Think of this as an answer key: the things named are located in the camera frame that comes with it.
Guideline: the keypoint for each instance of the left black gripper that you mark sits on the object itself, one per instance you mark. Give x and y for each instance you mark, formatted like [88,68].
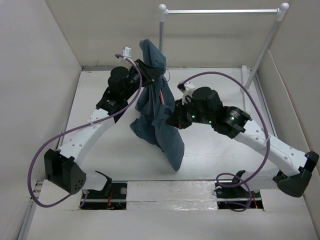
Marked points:
[150,73]

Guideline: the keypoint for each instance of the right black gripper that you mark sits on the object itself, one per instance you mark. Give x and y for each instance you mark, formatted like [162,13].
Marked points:
[178,119]

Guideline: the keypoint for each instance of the pink clothes hanger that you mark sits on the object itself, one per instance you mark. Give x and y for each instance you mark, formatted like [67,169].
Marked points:
[167,79]

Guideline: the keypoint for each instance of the blue t shirt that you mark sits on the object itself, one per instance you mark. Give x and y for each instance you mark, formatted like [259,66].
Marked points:
[151,125]

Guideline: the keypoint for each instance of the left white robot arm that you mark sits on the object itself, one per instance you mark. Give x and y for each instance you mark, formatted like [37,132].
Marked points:
[63,166]

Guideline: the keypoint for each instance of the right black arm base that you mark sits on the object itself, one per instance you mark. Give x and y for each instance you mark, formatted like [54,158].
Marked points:
[237,199]

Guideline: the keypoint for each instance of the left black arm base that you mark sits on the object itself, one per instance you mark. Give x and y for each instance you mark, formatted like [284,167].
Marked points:
[113,195]

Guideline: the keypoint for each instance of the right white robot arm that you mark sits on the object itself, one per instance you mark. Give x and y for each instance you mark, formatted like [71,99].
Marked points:
[294,167]

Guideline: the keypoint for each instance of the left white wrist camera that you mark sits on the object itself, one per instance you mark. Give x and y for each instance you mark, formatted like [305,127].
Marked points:
[126,52]

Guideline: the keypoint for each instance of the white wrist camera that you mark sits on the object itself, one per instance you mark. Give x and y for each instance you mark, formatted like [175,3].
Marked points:
[187,89]
[126,52]

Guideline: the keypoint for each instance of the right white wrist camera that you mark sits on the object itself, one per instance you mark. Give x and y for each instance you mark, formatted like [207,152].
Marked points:
[187,89]

